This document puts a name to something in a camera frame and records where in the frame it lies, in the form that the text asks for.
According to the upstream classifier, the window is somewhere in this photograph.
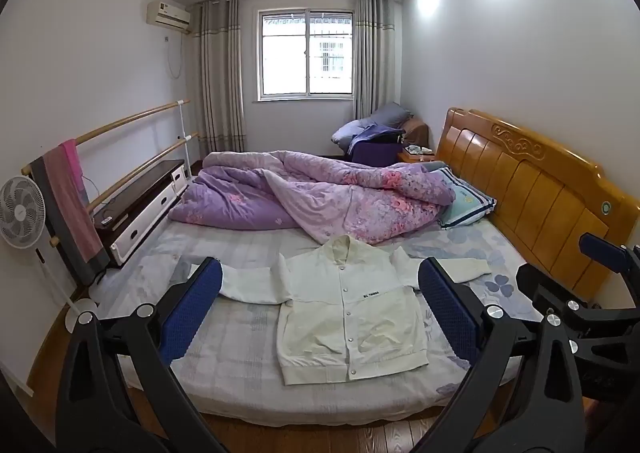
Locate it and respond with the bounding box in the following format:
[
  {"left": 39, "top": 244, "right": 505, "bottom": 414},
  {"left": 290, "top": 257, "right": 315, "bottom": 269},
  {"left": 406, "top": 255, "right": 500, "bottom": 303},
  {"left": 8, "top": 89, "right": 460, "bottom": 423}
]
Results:
[{"left": 256, "top": 8, "right": 355, "bottom": 101}]

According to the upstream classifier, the grey mauve towel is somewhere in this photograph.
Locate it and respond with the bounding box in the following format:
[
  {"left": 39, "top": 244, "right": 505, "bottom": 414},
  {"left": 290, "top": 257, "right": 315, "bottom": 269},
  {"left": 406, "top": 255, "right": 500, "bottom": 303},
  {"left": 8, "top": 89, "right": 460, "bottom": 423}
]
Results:
[{"left": 29, "top": 147, "right": 112, "bottom": 286}]

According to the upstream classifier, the brown armchair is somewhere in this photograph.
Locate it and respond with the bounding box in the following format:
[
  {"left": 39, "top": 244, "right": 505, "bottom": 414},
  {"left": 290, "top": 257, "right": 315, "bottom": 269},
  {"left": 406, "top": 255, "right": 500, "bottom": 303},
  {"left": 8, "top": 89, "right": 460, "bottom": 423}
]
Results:
[{"left": 402, "top": 118, "right": 431, "bottom": 154}]

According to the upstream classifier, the white standing fan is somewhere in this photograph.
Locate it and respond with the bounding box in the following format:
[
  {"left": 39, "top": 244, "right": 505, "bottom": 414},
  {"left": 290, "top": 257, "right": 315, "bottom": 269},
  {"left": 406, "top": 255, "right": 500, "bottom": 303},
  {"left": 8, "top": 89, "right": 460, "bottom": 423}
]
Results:
[{"left": 0, "top": 175, "right": 101, "bottom": 334}]

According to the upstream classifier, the bed with floral sheet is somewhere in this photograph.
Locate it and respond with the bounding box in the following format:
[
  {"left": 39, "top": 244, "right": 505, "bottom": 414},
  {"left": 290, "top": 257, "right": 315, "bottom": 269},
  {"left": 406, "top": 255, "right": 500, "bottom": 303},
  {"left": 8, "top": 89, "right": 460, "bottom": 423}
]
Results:
[{"left": 107, "top": 220, "right": 546, "bottom": 426}]

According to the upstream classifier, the wooden barre rail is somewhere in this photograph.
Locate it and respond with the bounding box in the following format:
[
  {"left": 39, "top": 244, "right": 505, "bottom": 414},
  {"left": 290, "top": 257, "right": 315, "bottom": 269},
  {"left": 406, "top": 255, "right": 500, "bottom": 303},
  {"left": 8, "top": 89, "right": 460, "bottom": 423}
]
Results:
[
  {"left": 21, "top": 99, "right": 192, "bottom": 174},
  {"left": 50, "top": 133, "right": 200, "bottom": 246}
]

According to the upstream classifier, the grey beige curtain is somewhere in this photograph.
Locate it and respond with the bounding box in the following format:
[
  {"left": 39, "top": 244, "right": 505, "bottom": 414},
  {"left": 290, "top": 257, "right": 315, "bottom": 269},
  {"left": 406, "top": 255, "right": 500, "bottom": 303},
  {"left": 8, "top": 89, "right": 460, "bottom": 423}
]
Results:
[
  {"left": 192, "top": 0, "right": 247, "bottom": 158},
  {"left": 354, "top": 0, "right": 403, "bottom": 122}
]

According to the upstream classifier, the pink towel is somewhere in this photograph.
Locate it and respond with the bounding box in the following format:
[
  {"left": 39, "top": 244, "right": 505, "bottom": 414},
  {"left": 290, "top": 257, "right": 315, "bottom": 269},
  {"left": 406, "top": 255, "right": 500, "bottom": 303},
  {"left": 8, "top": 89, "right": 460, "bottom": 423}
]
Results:
[{"left": 59, "top": 139, "right": 85, "bottom": 196}]

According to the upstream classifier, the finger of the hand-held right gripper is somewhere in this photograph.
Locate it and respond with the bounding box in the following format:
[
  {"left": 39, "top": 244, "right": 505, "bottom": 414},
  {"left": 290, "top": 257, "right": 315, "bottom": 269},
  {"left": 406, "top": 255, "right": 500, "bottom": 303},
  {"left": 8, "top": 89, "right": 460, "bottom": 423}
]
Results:
[
  {"left": 579, "top": 232, "right": 640, "bottom": 285},
  {"left": 515, "top": 262, "right": 640, "bottom": 335}
]

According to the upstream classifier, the white air conditioner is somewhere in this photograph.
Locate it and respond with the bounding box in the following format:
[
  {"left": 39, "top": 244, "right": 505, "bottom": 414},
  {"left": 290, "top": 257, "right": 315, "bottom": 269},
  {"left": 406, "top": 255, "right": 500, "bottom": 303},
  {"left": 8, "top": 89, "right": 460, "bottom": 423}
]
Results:
[{"left": 146, "top": 0, "right": 192, "bottom": 31}]

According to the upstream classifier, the wooden nightstand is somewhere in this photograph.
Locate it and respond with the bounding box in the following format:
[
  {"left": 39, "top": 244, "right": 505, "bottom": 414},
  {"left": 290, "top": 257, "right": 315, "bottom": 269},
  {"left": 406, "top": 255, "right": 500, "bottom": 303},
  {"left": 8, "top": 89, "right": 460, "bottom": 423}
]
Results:
[{"left": 397, "top": 150, "right": 441, "bottom": 164}]

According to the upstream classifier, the white jacket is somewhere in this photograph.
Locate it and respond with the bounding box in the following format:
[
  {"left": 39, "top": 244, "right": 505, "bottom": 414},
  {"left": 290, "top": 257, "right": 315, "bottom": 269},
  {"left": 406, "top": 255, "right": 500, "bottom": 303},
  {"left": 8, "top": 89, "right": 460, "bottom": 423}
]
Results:
[{"left": 177, "top": 234, "right": 492, "bottom": 386}]

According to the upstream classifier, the air conditioner cable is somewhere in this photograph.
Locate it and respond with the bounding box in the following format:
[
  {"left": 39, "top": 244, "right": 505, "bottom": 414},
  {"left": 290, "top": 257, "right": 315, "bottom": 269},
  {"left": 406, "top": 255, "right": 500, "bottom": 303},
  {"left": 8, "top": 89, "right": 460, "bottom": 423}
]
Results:
[{"left": 164, "top": 34, "right": 184, "bottom": 80}]

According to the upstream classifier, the purple blanket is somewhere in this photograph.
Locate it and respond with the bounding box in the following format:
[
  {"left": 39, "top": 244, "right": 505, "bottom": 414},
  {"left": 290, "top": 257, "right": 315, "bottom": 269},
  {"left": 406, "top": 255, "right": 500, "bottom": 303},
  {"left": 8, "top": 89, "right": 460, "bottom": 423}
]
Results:
[{"left": 347, "top": 125, "right": 407, "bottom": 164}]

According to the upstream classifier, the dark top white cabinet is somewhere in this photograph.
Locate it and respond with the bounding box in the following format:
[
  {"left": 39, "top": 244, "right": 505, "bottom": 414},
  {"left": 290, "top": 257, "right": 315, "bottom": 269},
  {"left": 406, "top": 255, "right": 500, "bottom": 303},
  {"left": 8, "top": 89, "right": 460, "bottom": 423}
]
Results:
[{"left": 92, "top": 159, "right": 188, "bottom": 269}]

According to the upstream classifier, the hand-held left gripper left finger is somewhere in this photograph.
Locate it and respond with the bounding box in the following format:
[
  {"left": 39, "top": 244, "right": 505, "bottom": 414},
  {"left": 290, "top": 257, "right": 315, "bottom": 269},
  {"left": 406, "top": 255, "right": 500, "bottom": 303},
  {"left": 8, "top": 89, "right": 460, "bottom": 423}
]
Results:
[{"left": 55, "top": 257, "right": 236, "bottom": 453}]

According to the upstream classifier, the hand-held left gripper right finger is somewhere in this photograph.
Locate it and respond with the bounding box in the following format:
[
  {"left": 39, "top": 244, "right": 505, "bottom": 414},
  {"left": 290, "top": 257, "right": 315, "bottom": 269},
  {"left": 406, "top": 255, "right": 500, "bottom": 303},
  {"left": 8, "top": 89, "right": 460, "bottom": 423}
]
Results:
[{"left": 415, "top": 257, "right": 588, "bottom": 453}]

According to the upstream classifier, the purple floral quilt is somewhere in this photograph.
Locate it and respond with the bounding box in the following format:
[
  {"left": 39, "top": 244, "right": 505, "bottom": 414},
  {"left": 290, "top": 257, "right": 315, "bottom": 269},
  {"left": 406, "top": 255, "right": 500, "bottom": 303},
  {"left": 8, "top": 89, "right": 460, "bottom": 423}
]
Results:
[{"left": 167, "top": 149, "right": 456, "bottom": 245}]

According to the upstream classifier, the wooden headboard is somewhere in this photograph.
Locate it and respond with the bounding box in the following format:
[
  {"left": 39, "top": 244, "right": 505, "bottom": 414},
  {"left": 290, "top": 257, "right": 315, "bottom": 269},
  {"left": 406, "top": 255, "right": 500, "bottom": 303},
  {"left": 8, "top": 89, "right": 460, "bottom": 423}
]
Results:
[{"left": 436, "top": 107, "right": 640, "bottom": 306}]

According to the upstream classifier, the white barre post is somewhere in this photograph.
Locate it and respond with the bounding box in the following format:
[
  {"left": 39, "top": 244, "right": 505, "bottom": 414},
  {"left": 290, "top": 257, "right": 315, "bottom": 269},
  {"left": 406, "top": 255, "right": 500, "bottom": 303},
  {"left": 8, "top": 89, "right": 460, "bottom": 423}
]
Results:
[{"left": 176, "top": 102, "right": 192, "bottom": 180}]

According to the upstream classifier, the striped pillow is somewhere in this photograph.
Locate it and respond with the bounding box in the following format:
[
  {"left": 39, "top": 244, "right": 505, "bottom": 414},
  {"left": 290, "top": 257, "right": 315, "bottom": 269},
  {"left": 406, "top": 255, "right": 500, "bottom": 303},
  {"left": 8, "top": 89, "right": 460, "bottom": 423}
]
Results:
[{"left": 419, "top": 160, "right": 497, "bottom": 230}]

